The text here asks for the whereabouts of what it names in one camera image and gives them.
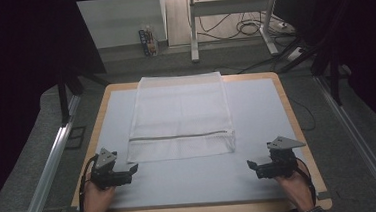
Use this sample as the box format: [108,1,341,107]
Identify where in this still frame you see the aluminium floor rail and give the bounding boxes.
[7,93,90,212]
[313,71,376,212]

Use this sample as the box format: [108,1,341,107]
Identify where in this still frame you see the black metal stand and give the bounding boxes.
[307,39,354,109]
[55,68,114,128]

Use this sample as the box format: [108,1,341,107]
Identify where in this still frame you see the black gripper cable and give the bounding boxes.
[294,156,318,208]
[75,153,103,212]

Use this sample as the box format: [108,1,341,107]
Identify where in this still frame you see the person's right hand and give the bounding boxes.
[274,167,317,212]

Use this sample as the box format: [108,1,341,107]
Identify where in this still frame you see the white mesh laundry bag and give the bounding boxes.
[121,70,239,165]

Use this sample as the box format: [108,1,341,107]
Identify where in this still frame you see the thin black floor cable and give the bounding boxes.
[288,94,318,134]

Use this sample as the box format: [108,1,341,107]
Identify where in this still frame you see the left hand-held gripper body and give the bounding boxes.
[88,145,135,191]

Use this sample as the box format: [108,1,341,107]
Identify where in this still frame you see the white metal desk frame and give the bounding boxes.
[186,0,286,65]

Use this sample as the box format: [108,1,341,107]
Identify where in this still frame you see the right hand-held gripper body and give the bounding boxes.
[252,134,309,181]

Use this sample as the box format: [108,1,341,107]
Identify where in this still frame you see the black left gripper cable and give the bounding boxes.
[75,153,103,212]

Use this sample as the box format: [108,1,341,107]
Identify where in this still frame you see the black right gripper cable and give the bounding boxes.
[294,156,318,208]

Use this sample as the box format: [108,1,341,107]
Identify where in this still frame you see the colourful snack packet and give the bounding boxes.
[137,23,160,59]

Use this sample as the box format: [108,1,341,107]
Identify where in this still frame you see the black floor frame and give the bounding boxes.
[63,125,89,151]

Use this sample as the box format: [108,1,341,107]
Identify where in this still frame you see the white power strip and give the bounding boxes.
[286,46,305,63]

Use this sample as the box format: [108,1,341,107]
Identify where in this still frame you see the person's left hand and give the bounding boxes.
[79,178,118,212]

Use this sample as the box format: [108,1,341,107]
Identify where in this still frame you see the thick black floor cable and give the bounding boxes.
[211,37,308,77]

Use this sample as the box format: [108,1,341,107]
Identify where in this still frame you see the black curtain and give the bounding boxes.
[0,0,117,212]
[272,0,376,148]

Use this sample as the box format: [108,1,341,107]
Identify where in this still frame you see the tangle of black cables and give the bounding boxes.
[195,0,294,43]

